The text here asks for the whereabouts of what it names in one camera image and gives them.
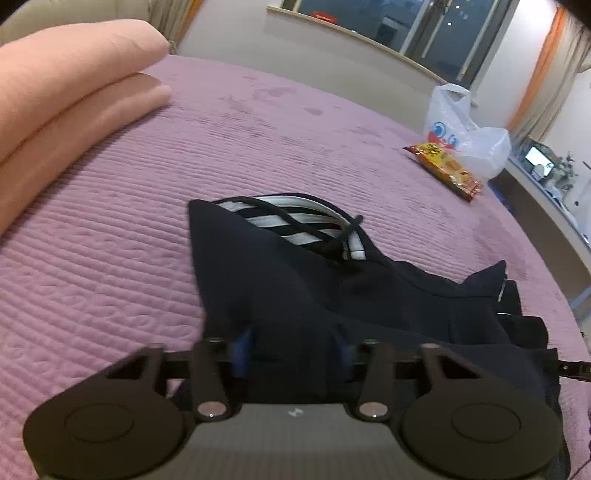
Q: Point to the beige curtain with orange edge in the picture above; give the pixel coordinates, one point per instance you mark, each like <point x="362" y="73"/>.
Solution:
<point x="173" y="21"/>
<point x="549" y="69"/>

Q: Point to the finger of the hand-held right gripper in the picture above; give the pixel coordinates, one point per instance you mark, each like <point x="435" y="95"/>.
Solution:
<point x="575" y="369"/>

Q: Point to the blue box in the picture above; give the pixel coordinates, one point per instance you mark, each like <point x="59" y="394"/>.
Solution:
<point x="501" y="194"/>

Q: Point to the window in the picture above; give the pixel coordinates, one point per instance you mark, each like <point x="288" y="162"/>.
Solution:
<point x="406" y="27"/>

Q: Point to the pink folded blanket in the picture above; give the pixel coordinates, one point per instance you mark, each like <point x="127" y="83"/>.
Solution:
<point x="69" y="92"/>

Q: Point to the light wooden desk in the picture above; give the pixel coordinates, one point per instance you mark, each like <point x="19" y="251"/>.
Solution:
<point x="545" y="203"/>

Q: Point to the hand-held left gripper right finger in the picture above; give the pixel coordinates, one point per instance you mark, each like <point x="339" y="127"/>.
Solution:
<point x="345" y="357"/>

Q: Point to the bed with purple quilted cover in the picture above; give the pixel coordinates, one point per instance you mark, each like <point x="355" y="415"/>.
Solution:
<point x="115" y="258"/>

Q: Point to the dark striped hoodie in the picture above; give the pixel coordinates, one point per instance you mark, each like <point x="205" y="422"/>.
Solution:
<point x="323" y="304"/>

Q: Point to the white plastic bag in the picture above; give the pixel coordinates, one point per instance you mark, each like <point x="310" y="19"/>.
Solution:
<point x="466" y="134"/>

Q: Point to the small lit screen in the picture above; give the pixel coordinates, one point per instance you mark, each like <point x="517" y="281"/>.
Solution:
<point x="539" y="156"/>

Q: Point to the red yellow snack packet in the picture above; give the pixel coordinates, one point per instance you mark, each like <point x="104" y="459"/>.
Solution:
<point x="445" y="168"/>

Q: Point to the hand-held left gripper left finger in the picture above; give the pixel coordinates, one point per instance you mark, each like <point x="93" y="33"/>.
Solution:
<point x="244" y="353"/>

